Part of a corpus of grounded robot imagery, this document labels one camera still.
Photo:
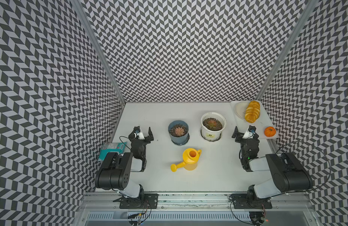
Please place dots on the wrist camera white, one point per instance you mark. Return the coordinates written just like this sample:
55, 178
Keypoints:
138, 134
246, 135

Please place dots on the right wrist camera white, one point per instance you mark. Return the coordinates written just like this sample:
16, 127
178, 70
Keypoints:
246, 135

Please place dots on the small orange pumpkin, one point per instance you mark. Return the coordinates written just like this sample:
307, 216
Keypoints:
270, 132

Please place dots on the yellow plastic watering can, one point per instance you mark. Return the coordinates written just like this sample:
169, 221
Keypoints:
190, 160

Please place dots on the blue plastic flower pot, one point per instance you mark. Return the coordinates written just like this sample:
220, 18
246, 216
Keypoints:
175, 124

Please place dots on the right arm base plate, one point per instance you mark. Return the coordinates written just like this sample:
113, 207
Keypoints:
242, 201

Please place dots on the green red succulent plant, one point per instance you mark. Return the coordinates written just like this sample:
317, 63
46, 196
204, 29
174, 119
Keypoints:
213, 124

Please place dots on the white cutting board tray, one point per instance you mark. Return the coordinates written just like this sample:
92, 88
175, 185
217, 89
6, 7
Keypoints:
261, 123

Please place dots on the white plastic flower pot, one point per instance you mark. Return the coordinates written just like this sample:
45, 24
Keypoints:
211, 115

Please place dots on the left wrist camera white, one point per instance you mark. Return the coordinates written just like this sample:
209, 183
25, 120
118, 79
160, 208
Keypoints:
138, 134

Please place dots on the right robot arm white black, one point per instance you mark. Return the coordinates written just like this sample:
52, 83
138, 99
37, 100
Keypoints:
287, 173

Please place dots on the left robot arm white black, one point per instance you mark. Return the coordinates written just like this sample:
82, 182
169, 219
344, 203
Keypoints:
114, 173

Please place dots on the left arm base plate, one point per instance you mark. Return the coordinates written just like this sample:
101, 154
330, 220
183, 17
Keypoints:
145, 201

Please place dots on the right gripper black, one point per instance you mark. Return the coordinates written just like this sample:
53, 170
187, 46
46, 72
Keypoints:
235, 133

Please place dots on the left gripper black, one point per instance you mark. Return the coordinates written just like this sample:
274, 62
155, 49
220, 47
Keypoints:
147, 139

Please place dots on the pink succulent plant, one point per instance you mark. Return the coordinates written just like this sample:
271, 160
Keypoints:
179, 131

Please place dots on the teal tissue packet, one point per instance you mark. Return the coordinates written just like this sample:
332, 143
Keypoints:
111, 147

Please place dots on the white round plate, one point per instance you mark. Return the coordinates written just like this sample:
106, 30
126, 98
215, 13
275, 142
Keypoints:
240, 109

